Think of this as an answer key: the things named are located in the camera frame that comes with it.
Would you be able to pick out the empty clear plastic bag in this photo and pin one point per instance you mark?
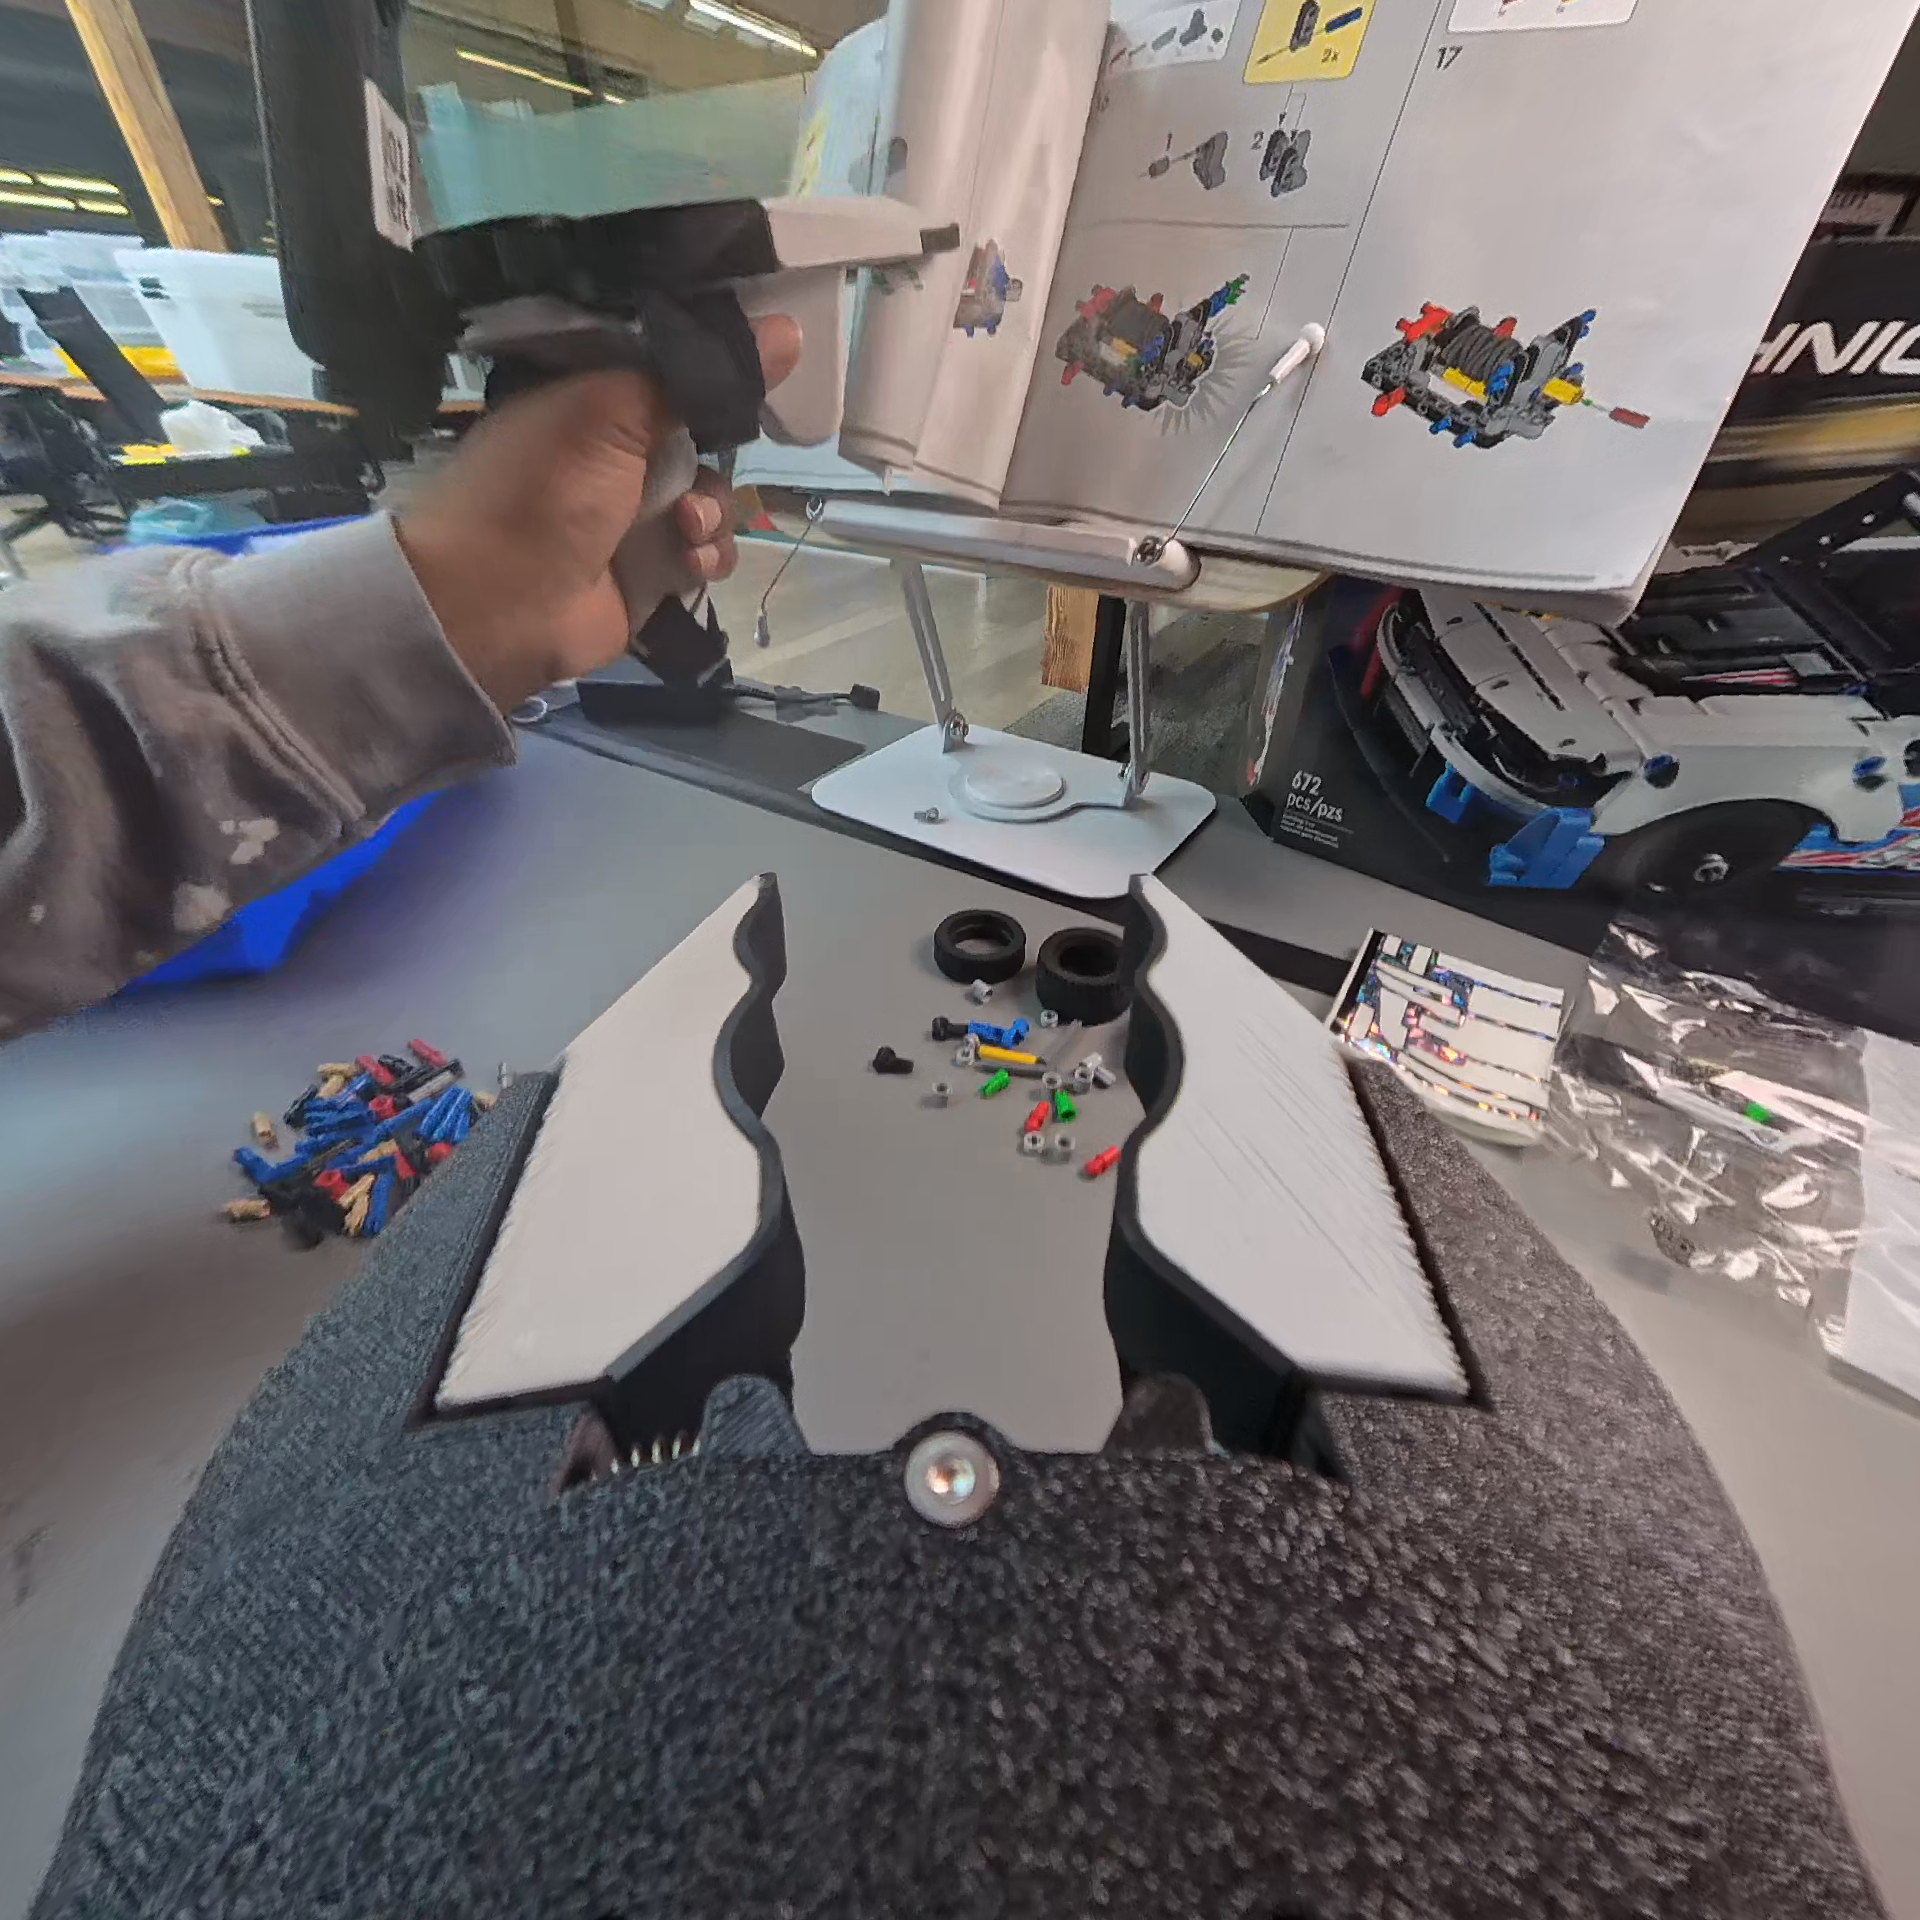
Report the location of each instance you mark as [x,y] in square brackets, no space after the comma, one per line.
[1695,1080]

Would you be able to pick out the white plastic bag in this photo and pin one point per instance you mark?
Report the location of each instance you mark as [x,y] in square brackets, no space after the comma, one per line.
[204,428]

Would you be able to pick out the grey desk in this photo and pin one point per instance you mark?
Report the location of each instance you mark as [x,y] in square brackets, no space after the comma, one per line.
[136,1350]

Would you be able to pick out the white book stand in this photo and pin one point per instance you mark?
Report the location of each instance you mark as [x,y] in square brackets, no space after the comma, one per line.
[1050,842]

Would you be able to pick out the wooden side table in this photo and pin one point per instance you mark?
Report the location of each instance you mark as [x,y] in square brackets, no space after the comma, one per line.
[1070,639]

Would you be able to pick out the wooden work table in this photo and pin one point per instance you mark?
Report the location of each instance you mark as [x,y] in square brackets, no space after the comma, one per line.
[224,398]

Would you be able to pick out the toy race car box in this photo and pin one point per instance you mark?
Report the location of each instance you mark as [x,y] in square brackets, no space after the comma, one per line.
[1575,706]

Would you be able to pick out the pile of small lego pins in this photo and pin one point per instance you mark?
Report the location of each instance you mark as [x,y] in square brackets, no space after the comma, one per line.
[360,1141]

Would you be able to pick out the black rubber toy tire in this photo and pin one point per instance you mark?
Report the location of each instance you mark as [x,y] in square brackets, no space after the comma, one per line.
[953,960]
[1082,998]

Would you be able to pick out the scatter of mixed lego pieces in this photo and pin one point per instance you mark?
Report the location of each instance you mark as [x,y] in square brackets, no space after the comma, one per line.
[1008,1058]

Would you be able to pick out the wooden pillar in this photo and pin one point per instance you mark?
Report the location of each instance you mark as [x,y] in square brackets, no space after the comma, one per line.
[144,121]

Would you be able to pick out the person's left hand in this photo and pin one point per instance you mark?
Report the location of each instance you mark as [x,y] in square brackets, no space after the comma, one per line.
[540,526]

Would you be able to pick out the white storage boxes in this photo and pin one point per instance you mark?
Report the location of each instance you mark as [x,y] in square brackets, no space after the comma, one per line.
[208,315]

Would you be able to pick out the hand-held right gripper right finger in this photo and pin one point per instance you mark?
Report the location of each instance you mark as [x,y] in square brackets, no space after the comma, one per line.
[1291,1199]

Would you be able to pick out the teal plastic bag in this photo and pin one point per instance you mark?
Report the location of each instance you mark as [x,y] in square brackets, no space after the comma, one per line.
[188,518]

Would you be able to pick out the white instruction booklet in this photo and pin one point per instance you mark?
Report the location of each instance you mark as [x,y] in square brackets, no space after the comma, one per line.
[1500,225]

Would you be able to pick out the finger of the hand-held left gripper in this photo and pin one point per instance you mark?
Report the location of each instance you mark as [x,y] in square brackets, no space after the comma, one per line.
[853,233]
[809,360]

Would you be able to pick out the person's left forearm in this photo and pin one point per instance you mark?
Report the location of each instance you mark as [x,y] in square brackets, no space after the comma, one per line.
[224,721]

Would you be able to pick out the sticker sheet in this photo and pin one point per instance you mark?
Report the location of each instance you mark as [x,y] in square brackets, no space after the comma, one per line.
[1454,1036]

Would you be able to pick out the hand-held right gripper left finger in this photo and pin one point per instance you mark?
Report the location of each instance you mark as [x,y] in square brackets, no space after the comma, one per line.
[614,1199]

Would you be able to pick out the black power adapter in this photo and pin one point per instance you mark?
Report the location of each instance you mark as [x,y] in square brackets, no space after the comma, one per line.
[646,703]

